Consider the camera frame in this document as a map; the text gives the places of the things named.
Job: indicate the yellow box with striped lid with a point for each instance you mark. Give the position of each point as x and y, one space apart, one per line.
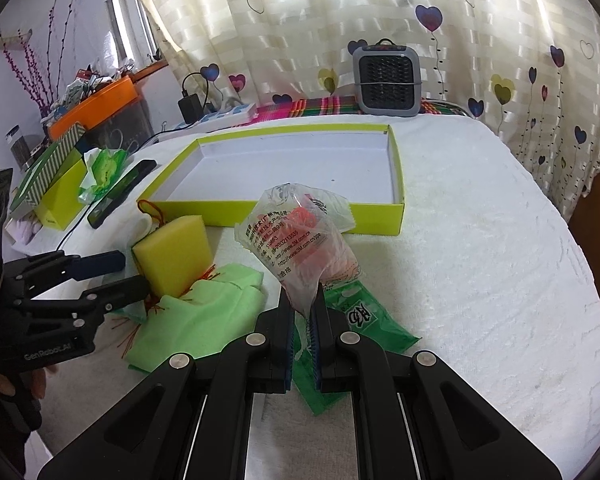
45 165

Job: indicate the clear plastic bag orange contents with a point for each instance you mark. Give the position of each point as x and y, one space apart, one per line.
300 245

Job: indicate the pink green plaid cloth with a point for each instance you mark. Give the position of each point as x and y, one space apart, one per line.
320 106

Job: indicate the black smartphone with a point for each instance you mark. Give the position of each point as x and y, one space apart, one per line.
120 192

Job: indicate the yellow-green cardboard box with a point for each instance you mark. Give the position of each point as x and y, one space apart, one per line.
62 195

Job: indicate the yellow sponge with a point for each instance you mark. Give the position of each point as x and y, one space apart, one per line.
175 250

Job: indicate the cream heart print curtain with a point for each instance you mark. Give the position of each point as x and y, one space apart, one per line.
330 20

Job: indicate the white blue power strip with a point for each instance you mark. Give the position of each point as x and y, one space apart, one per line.
225 115

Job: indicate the red knot tassel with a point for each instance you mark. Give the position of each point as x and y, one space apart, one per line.
152 305

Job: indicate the green plastic packet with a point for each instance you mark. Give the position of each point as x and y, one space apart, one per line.
370 325

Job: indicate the crumpled green plastic bag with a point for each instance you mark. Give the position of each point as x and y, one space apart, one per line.
105 170

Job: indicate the black charger adapter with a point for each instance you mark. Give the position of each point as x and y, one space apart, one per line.
190 107

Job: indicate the grey space heater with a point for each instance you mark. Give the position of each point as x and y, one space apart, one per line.
387 80

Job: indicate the yellow-green cardboard tray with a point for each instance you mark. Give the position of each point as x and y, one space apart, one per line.
280 160

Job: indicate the light green cloth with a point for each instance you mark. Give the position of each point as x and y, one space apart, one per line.
195 320

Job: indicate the purple decorative branches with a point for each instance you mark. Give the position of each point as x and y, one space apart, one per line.
45 109

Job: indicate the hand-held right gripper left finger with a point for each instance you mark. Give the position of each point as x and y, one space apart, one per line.
289 350

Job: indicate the glass jar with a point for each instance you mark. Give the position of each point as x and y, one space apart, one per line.
19 150

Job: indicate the brown window sill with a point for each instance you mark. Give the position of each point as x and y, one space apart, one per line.
152 69

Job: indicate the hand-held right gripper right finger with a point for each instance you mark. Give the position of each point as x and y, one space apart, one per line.
316 355

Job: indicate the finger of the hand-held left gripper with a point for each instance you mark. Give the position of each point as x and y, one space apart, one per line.
125 290
100 263

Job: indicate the pile of small packets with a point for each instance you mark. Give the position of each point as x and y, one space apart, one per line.
92 85

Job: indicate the metal window frame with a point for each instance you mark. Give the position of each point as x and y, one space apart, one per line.
125 10

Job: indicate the orange lidded storage bin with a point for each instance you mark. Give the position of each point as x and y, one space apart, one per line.
95 107

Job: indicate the pale pink cloth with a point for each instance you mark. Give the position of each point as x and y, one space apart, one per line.
25 232

